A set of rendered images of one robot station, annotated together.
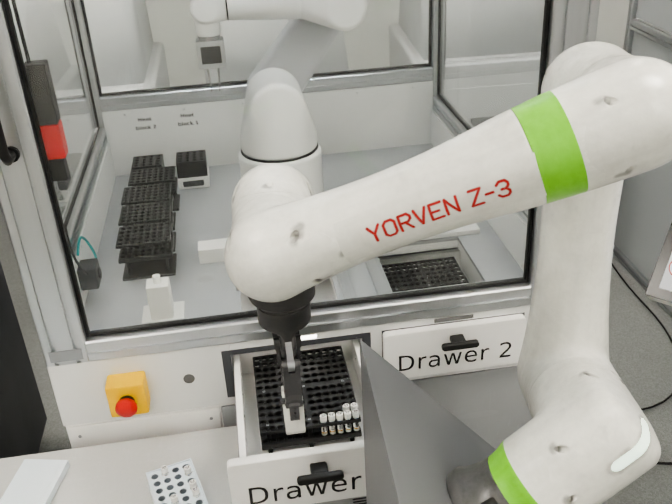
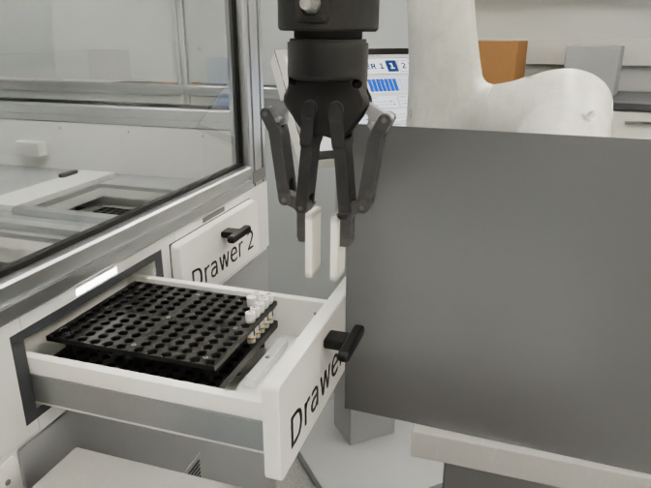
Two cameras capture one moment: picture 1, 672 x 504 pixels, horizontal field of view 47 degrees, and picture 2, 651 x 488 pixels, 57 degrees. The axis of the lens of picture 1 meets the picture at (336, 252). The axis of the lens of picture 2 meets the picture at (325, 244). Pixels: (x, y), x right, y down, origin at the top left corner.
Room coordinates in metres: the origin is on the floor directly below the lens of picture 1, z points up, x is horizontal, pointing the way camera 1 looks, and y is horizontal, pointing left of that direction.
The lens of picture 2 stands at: (0.68, 0.61, 1.24)
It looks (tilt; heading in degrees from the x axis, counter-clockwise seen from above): 19 degrees down; 295
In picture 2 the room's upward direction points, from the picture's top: straight up
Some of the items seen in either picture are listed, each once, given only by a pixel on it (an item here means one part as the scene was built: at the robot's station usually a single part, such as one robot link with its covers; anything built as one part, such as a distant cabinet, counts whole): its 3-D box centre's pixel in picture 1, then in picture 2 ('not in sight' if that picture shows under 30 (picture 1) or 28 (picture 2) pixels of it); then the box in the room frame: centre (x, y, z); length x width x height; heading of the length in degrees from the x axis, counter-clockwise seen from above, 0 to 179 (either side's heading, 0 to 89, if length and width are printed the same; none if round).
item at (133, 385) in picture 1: (128, 394); not in sight; (1.18, 0.41, 0.88); 0.07 x 0.05 x 0.07; 97
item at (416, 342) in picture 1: (454, 347); (220, 249); (1.28, -0.23, 0.87); 0.29 x 0.02 x 0.11; 97
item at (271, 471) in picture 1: (318, 475); (319, 361); (0.95, 0.05, 0.87); 0.29 x 0.02 x 0.11; 97
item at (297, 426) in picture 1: (294, 415); (337, 245); (0.91, 0.08, 1.03); 0.03 x 0.01 x 0.07; 97
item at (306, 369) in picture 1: (304, 399); (170, 340); (1.15, 0.07, 0.87); 0.22 x 0.18 x 0.06; 7
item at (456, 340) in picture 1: (458, 341); (232, 233); (1.25, -0.23, 0.91); 0.07 x 0.04 x 0.01; 97
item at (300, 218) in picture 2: not in sight; (296, 216); (0.96, 0.08, 1.06); 0.03 x 0.01 x 0.05; 7
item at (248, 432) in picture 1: (304, 398); (165, 342); (1.15, 0.08, 0.86); 0.40 x 0.26 x 0.06; 7
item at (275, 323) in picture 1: (285, 324); (327, 87); (0.92, 0.08, 1.19); 0.08 x 0.07 x 0.09; 7
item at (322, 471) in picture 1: (319, 472); (341, 341); (0.92, 0.05, 0.91); 0.07 x 0.04 x 0.01; 97
